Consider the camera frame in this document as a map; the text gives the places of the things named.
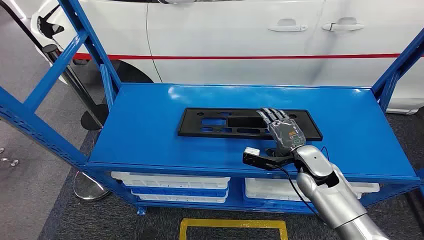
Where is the white car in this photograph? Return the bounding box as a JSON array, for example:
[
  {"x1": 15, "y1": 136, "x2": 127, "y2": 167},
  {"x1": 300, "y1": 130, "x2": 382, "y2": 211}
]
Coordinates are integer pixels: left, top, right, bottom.
[{"x1": 29, "y1": 0, "x2": 424, "y2": 116}]

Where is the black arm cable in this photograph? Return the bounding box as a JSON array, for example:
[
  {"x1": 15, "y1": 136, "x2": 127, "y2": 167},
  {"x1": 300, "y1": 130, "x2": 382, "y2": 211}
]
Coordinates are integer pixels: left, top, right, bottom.
[{"x1": 277, "y1": 166, "x2": 321, "y2": 218}]

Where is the black car tyre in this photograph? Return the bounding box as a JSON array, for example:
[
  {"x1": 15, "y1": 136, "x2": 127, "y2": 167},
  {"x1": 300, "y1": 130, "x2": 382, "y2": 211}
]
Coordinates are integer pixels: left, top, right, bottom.
[{"x1": 70, "y1": 59, "x2": 155, "y2": 84}]

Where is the black plastic panel part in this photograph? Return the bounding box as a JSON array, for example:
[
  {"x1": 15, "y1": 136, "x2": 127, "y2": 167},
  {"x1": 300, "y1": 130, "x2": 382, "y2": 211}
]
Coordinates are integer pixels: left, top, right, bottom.
[{"x1": 177, "y1": 107, "x2": 324, "y2": 142}]

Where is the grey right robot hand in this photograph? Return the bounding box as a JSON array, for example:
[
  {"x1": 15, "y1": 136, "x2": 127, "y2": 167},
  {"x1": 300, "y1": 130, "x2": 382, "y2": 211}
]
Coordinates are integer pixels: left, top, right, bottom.
[{"x1": 256, "y1": 107, "x2": 306, "y2": 157}]

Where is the chrome chair base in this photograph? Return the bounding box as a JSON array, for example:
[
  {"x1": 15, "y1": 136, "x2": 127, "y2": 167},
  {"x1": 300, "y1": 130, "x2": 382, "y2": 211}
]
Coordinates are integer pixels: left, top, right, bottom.
[{"x1": 0, "y1": 147, "x2": 20, "y2": 167}]

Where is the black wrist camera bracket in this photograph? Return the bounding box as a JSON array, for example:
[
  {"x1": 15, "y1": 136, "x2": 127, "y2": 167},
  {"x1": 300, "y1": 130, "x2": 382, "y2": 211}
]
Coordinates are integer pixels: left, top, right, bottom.
[{"x1": 242, "y1": 152, "x2": 296, "y2": 172}]

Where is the blue metal shelf rack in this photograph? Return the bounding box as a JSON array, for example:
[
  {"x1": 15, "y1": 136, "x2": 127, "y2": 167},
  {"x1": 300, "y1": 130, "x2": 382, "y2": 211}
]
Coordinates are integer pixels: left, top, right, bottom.
[{"x1": 0, "y1": 0, "x2": 424, "y2": 217}]

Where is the chrome stanchion post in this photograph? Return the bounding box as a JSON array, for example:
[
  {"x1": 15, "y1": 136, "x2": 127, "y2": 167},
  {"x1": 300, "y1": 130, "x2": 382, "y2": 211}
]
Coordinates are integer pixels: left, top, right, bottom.
[
  {"x1": 73, "y1": 170, "x2": 111, "y2": 202},
  {"x1": 42, "y1": 43, "x2": 78, "y2": 88}
]

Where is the white car door handle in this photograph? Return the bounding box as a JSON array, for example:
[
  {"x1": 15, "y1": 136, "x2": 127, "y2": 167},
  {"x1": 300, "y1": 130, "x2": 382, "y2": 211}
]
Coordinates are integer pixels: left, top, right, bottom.
[
  {"x1": 321, "y1": 22, "x2": 365, "y2": 32},
  {"x1": 268, "y1": 23, "x2": 309, "y2": 33}
]

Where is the black robot foot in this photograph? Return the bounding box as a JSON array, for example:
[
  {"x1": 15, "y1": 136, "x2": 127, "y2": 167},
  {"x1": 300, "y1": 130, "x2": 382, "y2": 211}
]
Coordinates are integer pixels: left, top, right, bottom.
[{"x1": 137, "y1": 226, "x2": 160, "y2": 240}]

